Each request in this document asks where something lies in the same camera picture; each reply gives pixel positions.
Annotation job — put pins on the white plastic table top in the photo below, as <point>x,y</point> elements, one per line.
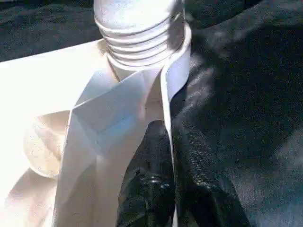
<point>52,109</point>

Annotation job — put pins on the black table mat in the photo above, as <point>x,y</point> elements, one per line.
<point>246,104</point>

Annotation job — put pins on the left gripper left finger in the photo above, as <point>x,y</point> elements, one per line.
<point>149,184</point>

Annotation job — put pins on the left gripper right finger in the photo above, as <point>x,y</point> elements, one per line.
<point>206,189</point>

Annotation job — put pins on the white plastic table leg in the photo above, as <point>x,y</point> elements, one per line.
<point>139,33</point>

